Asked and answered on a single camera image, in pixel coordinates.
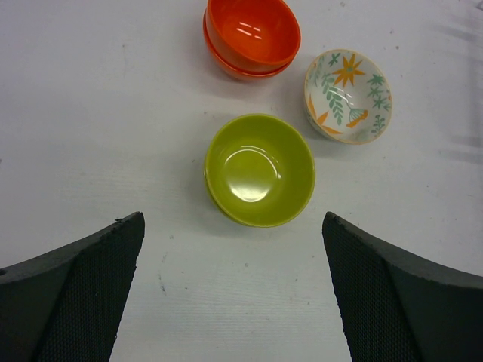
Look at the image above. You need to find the floral patterned white bowl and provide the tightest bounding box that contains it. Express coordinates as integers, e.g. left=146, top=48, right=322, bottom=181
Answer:
left=303, top=49, right=393, bottom=145

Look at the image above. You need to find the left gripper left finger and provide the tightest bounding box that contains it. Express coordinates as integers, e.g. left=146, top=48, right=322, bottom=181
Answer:
left=1, top=212, right=145, bottom=361

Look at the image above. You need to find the green bowl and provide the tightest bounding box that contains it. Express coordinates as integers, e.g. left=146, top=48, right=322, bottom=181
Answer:
left=203, top=168, right=241, bottom=225
left=204, top=114, right=316, bottom=228

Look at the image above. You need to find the orange bowl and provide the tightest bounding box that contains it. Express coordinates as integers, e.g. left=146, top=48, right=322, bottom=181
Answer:
left=205, top=0, right=301, bottom=73
left=203, top=13, right=294, bottom=81

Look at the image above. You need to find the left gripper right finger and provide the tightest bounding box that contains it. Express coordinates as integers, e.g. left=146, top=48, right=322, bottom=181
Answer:
left=321, top=212, right=482, bottom=361

